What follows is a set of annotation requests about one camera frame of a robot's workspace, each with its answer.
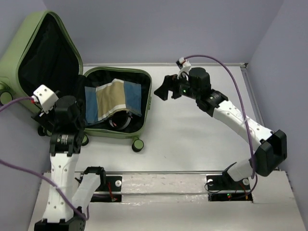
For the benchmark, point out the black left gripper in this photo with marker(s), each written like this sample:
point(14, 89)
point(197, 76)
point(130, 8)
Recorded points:
point(45, 118)

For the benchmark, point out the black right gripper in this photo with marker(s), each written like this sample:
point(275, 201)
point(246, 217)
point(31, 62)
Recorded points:
point(168, 83)

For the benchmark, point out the blue tan cloth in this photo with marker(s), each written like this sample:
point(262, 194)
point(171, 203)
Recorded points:
point(104, 101)

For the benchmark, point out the black white headphones with cable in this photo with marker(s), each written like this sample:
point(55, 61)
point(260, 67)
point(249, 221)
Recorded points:
point(120, 120)

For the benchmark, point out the green hard-shell suitcase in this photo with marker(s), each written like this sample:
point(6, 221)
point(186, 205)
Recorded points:
point(42, 53)

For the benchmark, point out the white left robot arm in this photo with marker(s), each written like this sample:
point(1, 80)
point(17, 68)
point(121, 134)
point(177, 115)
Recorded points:
point(67, 209)

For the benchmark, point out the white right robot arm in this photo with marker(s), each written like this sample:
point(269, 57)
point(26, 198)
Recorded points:
point(269, 147)

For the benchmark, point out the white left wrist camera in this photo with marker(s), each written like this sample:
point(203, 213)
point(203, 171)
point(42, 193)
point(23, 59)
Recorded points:
point(45, 97)

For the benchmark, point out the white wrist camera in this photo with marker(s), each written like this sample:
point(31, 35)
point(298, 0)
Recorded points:
point(45, 97)
point(184, 66)

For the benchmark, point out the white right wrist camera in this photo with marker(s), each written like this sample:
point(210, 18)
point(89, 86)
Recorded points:
point(184, 66)

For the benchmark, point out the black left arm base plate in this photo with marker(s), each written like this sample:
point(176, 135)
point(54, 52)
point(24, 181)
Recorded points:
point(110, 192)

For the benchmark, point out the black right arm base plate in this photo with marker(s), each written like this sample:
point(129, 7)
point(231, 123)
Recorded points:
point(219, 191)

